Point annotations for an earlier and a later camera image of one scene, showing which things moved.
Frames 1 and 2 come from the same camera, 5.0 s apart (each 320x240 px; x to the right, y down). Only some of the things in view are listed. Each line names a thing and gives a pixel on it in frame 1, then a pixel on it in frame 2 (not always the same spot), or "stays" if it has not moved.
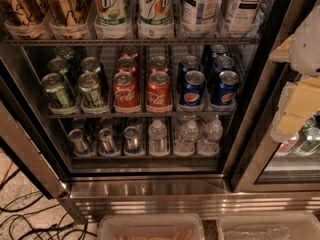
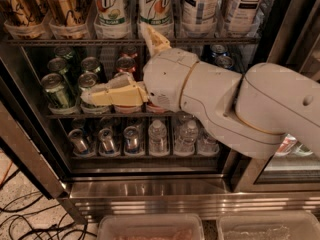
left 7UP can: (110, 4) stays
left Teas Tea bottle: (200, 5) stays
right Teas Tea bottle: (245, 9) stays
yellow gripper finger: (282, 52) → (154, 41)
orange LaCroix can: (23, 4) stays
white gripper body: (308, 47) → (165, 79)
